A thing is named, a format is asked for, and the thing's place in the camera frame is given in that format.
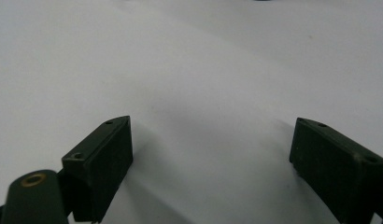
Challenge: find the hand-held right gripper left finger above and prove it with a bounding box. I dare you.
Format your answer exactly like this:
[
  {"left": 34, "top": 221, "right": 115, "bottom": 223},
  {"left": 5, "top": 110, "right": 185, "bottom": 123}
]
[{"left": 61, "top": 115, "right": 134, "bottom": 223}]

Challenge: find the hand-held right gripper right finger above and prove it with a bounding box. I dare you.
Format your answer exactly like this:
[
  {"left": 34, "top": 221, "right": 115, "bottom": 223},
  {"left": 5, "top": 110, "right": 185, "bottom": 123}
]
[{"left": 289, "top": 117, "right": 383, "bottom": 224}]

